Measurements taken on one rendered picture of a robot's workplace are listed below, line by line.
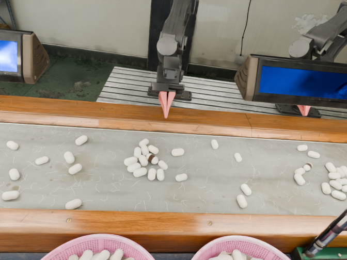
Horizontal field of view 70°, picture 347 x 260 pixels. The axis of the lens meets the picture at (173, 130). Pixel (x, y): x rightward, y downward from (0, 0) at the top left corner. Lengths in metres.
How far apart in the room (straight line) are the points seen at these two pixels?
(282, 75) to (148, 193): 0.41
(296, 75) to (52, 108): 0.70
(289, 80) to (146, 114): 0.50
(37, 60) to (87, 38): 2.43
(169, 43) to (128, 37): 2.06
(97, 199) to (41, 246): 0.14
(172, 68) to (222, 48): 2.10
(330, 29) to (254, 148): 0.45
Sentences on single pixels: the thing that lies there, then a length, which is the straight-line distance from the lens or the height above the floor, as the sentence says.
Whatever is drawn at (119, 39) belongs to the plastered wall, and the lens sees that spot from 2.80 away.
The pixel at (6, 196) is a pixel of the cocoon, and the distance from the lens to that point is 0.68.
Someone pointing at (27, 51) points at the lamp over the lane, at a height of 1.09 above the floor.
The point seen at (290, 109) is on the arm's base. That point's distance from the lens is 1.26.
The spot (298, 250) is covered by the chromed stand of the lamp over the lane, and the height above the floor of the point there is 0.71.
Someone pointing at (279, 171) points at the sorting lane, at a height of 0.74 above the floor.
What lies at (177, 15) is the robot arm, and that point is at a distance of 0.87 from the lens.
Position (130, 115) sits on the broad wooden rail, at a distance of 0.83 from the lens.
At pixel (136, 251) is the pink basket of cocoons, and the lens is 0.56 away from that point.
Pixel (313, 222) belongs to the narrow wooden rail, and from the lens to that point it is 0.71.
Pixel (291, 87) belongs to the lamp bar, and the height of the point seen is 1.07.
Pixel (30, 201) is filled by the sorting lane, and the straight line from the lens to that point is 0.67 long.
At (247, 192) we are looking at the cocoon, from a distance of 0.69.
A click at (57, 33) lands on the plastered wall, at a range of 3.01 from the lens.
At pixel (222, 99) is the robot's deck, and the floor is 0.67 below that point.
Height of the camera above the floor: 1.27
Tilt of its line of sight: 40 degrees down
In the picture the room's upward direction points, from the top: 9 degrees clockwise
